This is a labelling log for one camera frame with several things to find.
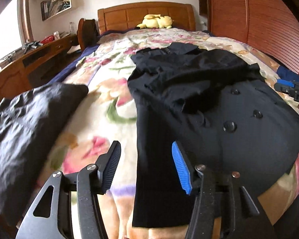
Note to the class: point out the wooden chair with dark back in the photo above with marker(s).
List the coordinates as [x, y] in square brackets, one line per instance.
[87, 33]

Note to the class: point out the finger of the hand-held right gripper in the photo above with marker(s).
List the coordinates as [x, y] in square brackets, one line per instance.
[282, 86]

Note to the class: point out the blue garment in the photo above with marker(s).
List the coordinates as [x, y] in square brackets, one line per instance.
[287, 73]

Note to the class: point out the wooden desk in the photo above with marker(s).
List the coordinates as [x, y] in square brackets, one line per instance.
[12, 74]

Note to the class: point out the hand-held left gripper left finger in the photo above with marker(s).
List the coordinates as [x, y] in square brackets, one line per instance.
[112, 164]

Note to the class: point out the red basket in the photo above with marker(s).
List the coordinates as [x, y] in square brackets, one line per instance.
[47, 39]

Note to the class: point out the wooden bed headboard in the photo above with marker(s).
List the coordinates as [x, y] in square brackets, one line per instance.
[139, 15]

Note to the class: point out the white paper sheet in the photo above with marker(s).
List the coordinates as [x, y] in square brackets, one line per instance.
[74, 49]

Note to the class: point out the wooden louvered wardrobe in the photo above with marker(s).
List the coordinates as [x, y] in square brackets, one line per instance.
[251, 10]

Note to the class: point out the white tissue box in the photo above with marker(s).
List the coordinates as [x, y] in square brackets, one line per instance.
[56, 35]

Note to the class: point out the wooden framed window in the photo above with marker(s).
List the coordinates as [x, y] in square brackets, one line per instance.
[7, 29]

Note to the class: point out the floral blanket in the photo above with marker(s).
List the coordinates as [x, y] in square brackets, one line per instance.
[107, 119]

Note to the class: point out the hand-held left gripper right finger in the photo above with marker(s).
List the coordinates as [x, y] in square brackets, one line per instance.
[180, 169]

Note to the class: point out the clear bottle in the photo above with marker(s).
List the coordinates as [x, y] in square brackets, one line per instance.
[71, 28]

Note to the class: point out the yellow plush toy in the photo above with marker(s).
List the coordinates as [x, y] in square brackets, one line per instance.
[155, 22]

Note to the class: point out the dark binders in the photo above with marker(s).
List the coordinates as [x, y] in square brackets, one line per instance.
[44, 10]

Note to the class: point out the dark wrinkled folded garment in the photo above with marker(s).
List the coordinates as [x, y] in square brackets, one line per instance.
[27, 129]

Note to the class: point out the black trench coat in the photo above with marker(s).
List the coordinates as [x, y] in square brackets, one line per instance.
[214, 92]

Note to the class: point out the white wall shelf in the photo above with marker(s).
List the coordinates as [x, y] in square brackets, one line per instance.
[73, 1]

